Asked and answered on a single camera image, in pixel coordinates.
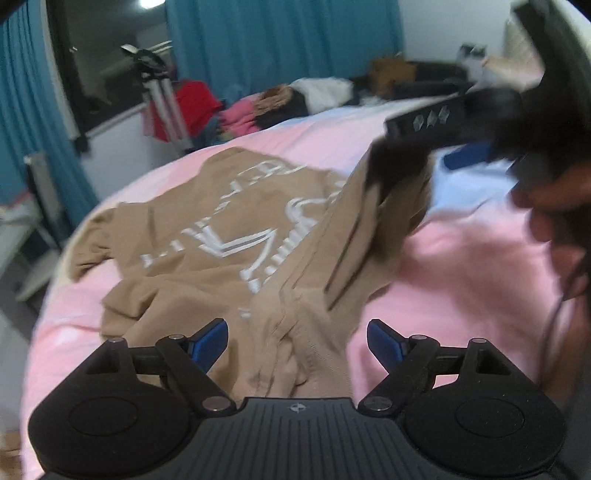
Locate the white garment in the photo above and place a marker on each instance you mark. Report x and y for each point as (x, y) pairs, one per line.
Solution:
(323, 90)

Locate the cream pillow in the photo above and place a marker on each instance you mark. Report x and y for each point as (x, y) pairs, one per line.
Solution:
(512, 55)

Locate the person's right hand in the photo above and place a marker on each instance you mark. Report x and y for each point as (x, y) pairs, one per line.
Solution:
(554, 203)

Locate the white and grey bundle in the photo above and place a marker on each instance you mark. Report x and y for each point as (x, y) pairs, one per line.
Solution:
(472, 57)

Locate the pink garment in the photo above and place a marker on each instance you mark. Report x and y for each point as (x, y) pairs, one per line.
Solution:
(238, 117)

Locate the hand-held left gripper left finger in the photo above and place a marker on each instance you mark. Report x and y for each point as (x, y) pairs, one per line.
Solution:
(211, 342)

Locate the pastel multicoloured bedsheet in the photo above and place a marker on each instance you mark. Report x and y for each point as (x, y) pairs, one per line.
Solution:
(461, 277)

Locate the red garment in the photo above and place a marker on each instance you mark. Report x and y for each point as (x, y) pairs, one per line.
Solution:
(194, 99)

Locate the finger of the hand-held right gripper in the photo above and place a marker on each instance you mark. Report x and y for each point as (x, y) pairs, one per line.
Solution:
(425, 121)
(466, 155)

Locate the dark window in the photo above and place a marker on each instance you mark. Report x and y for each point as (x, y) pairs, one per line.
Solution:
(92, 69)

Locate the tan printed t-shirt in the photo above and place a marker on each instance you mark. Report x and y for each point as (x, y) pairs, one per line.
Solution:
(194, 221)

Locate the light brown garment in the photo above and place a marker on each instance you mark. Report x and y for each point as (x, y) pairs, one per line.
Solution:
(272, 98)

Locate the black garment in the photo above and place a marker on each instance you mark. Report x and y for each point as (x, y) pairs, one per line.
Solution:
(288, 110)

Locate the black sofa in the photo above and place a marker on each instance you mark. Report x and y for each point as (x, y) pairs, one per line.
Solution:
(434, 74)

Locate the white desk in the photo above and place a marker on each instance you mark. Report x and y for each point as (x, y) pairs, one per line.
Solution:
(18, 240)

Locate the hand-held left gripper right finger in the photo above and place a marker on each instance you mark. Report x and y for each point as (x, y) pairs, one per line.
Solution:
(382, 344)

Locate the silver camera tripod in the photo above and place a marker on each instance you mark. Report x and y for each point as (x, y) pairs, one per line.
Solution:
(164, 99)

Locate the brown cardboard box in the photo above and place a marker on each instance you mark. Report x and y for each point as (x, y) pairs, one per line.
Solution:
(392, 71)

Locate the blue curtain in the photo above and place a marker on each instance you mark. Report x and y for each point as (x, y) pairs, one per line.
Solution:
(27, 92)
(277, 41)

